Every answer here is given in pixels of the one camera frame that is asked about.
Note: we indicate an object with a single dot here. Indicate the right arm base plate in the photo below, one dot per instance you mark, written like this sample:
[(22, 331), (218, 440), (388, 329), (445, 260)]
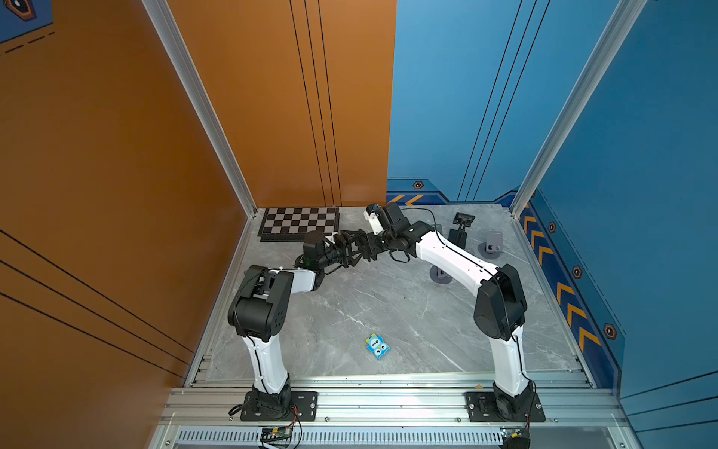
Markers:
[(486, 406)]

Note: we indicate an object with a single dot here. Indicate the left aluminium corner post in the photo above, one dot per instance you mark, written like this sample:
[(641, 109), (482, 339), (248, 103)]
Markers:
[(170, 36)]

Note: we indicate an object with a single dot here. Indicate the right circuit board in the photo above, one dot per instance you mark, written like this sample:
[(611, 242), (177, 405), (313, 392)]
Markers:
[(516, 438)]

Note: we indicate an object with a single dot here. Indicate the aluminium corner post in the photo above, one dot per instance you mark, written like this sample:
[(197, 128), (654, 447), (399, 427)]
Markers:
[(170, 36), (609, 43)]

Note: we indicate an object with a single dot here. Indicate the left green circuit board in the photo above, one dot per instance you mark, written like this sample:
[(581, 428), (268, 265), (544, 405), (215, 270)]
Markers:
[(276, 437)]

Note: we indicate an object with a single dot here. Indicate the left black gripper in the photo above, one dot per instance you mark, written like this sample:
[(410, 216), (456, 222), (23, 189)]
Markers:
[(341, 246)]

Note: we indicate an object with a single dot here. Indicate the grey round stand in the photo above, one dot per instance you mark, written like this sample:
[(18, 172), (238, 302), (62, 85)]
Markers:
[(439, 276), (492, 247)]

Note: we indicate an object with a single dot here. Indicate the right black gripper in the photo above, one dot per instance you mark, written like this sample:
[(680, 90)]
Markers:
[(370, 247)]

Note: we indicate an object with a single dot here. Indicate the black folding phone stand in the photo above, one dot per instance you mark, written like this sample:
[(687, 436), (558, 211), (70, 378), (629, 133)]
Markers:
[(458, 235)]

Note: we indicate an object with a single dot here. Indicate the right aluminium corner post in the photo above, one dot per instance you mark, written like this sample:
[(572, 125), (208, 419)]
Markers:
[(609, 43)]

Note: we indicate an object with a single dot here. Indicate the aluminium front rail frame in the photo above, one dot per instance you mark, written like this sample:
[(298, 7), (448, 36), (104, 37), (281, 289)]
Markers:
[(386, 411)]

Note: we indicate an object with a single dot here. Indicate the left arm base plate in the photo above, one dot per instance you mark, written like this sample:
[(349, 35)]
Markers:
[(297, 405)]

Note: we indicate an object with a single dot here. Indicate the black white chessboard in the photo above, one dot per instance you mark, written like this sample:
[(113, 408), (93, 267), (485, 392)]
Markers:
[(292, 224)]

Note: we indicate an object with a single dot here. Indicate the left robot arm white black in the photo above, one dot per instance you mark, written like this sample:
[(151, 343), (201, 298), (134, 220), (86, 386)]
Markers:
[(259, 310)]

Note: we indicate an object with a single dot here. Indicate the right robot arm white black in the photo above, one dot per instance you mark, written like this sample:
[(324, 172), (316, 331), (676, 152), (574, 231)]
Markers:
[(500, 303)]

